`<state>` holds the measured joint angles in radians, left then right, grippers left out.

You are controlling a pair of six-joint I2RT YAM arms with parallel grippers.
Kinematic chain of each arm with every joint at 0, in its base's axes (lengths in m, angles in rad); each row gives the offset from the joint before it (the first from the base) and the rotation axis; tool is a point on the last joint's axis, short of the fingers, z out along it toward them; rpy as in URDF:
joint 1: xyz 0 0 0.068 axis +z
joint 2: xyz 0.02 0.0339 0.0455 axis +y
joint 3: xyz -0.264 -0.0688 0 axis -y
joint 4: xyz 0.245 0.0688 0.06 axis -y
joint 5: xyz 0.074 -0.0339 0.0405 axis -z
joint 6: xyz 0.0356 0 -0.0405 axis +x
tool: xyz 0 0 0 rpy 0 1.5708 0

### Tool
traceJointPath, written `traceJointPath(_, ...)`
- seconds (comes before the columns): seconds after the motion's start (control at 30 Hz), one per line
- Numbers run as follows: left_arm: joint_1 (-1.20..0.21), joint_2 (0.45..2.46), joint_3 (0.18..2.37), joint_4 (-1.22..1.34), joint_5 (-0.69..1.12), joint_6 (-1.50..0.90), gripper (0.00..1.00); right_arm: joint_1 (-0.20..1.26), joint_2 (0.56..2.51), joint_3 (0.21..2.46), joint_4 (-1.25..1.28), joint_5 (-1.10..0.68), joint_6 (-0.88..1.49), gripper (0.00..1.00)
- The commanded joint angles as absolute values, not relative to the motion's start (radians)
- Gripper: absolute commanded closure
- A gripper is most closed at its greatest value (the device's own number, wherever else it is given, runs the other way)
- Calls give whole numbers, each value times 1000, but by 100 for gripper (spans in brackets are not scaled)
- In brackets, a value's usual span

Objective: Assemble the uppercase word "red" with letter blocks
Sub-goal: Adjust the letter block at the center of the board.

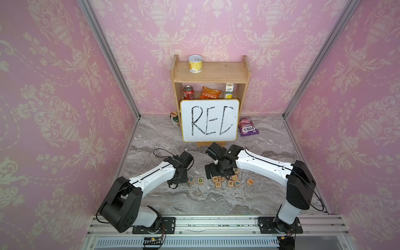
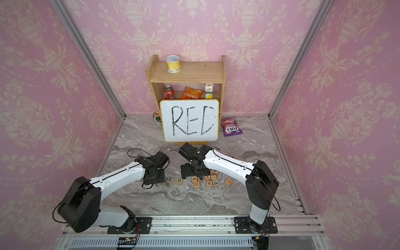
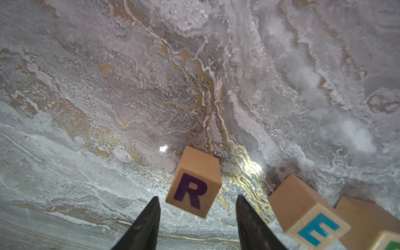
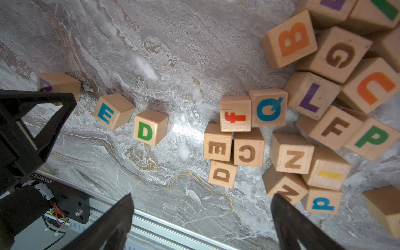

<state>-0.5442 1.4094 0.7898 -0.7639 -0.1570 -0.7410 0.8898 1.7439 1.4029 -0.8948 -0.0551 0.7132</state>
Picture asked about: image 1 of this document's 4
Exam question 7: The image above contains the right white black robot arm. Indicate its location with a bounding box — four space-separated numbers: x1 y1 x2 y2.
205 142 317 234

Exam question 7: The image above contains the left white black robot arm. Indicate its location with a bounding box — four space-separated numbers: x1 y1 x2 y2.
95 151 194 233

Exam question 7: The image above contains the orange E letter block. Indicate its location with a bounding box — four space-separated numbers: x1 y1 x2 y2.
246 178 254 186

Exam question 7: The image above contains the whiteboard with RED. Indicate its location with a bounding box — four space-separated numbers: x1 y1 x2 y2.
180 99 240 143

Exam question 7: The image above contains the wooden whiteboard stand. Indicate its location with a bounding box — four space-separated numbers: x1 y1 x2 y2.
196 142 227 148

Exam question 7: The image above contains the purple candy bag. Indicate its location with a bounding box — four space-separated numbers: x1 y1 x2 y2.
239 117 259 137

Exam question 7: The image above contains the green white bottle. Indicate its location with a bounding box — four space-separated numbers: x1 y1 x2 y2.
170 111 180 127

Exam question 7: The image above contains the small electronics board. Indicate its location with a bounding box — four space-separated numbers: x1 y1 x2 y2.
143 237 164 246

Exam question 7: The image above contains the orange snack bag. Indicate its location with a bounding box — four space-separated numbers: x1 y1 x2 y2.
200 86 221 100

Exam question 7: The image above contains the small milk carton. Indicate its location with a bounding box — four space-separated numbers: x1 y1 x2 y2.
225 83 234 99

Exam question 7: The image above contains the red soda can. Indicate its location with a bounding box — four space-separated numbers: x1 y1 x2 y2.
183 85 194 100

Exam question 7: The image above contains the wooden shelf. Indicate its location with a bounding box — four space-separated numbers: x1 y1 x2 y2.
170 55 252 116

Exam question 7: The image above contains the yellow tin can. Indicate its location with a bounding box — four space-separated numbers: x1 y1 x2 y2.
188 55 203 74

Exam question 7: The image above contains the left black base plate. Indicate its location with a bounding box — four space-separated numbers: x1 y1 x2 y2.
132 217 176 234

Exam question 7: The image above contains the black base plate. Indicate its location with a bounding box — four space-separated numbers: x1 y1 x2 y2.
132 217 176 234
257 217 303 234

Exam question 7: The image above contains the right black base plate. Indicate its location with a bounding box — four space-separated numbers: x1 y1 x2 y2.
257 217 303 234

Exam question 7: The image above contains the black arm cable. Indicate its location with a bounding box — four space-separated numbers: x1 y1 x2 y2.
243 146 326 213

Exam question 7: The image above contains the aluminium rail frame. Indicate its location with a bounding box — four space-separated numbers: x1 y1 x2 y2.
82 214 357 250

